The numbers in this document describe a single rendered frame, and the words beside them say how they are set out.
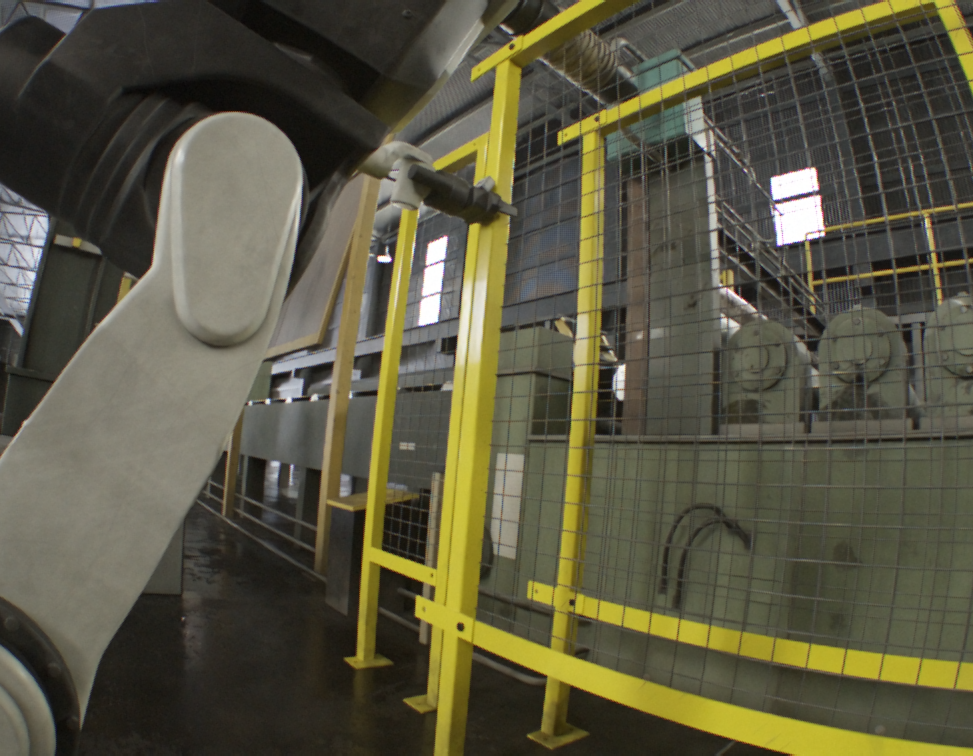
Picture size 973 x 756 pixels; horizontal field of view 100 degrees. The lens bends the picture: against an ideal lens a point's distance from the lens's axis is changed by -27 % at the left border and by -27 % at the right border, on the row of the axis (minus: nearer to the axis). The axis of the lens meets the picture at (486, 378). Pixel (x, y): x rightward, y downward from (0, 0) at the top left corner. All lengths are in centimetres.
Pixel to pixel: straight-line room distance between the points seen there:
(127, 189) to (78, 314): 305
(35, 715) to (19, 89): 35
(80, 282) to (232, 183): 312
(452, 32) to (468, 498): 92
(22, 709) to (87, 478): 14
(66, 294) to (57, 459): 310
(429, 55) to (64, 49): 26
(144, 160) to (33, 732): 33
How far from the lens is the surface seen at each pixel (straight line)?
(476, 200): 125
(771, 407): 180
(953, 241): 1068
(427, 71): 45
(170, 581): 271
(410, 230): 216
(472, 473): 117
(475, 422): 117
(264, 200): 34
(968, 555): 163
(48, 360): 338
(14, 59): 41
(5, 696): 33
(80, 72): 39
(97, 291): 340
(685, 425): 184
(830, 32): 154
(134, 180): 36
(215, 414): 32
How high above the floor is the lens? 75
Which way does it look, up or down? 9 degrees up
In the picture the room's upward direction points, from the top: 5 degrees clockwise
